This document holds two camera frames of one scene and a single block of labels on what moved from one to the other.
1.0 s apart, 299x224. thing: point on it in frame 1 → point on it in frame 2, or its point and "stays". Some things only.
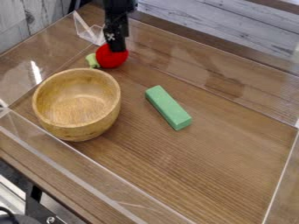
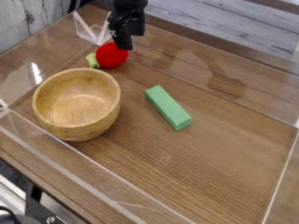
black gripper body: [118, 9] → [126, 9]
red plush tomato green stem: [106, 58] stays
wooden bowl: [76, 102] stays
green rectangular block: [167, 107] stays
